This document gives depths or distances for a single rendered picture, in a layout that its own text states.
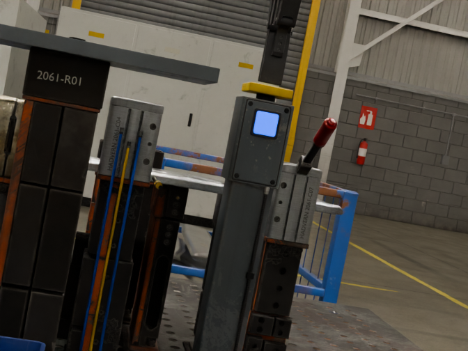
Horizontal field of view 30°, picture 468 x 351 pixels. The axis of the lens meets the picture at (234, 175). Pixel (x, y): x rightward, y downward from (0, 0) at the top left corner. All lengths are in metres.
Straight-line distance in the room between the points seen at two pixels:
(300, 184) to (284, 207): 0.04
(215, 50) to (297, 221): 8.04
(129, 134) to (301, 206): 0.28
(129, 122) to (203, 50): 8.05
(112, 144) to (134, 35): 7.99
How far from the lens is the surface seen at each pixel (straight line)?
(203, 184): 1.41
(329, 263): 3.34
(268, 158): 1.14
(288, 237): 1.33
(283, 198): 1.32
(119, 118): 1.28
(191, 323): 1.77
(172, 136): 9.27
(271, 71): 1.17
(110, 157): 1.28
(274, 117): 1.14
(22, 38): 1.09
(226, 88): 9.34
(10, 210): 1.13
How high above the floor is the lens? 1.10
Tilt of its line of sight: 3 degrees down
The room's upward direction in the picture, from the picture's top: 11 degrees clockwise
